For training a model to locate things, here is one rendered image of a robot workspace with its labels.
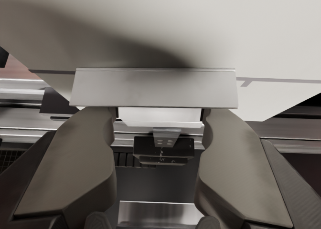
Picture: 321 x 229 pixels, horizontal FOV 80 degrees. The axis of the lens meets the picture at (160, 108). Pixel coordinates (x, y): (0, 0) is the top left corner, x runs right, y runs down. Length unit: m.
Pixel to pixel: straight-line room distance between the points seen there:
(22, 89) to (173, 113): 0.18
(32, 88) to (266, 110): 0.24
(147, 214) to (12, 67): 0.20
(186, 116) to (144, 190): 0.55
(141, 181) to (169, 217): 0.51
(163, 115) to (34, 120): 0.39
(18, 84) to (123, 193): 0.54
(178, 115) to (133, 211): 0.10
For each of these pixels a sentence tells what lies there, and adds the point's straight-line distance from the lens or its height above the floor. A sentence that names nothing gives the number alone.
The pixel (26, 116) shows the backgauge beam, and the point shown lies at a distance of 0.54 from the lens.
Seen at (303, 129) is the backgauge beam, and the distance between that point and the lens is 0.55.
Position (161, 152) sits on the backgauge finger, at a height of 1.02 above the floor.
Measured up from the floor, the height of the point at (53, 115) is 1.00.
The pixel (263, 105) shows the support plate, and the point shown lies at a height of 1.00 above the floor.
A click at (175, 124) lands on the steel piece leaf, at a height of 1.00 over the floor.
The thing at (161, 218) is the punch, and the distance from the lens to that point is 0.21.
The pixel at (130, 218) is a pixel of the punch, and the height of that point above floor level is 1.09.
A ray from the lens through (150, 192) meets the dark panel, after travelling 0.71.
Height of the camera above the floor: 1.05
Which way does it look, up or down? 18 degrees down
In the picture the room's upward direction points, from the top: 178 degrees counter-clockwise
